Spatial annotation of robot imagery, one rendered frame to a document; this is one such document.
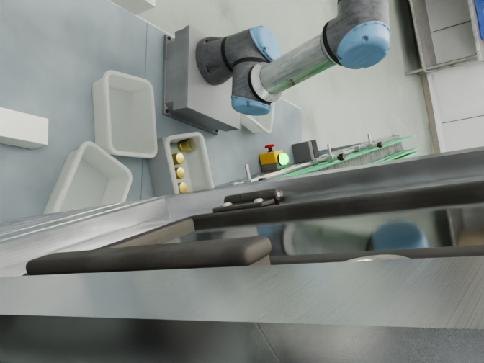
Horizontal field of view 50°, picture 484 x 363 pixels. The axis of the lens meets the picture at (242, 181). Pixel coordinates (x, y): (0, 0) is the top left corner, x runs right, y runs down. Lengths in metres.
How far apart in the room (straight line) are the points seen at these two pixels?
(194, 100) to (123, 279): 1.41
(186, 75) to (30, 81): 0.47
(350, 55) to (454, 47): 6.23
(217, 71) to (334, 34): 0.49
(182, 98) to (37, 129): 0.50
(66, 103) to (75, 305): 1.24
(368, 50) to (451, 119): 6.24
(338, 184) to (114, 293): 0.32
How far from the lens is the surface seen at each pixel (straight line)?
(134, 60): 1.59
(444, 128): 7.47
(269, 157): 1.98
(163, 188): 1.51
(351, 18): 1.23
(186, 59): 1.62
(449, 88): 7.43
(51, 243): 0.48
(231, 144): 1.88
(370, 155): 2.71
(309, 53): 1.32
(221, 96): 1.70
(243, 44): 1.56
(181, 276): 0.17
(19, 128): 1.23
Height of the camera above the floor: 1.83
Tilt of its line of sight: 35 degrees down
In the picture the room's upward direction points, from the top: 81 degrees clockwise
